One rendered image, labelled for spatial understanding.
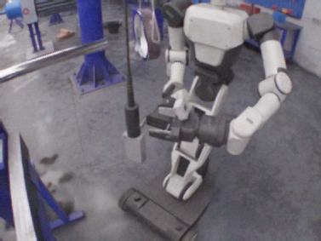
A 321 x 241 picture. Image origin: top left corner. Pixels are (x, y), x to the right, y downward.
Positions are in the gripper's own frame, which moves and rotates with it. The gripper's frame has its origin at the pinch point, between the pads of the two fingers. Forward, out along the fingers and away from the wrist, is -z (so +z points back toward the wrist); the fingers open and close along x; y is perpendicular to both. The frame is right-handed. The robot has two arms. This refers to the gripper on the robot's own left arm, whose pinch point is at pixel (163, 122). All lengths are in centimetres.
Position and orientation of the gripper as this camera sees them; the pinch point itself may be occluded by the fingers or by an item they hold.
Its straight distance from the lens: 64.9
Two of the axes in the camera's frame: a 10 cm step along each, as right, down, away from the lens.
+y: 0.1, -7.7, -6.4
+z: 9.7, 1.7, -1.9
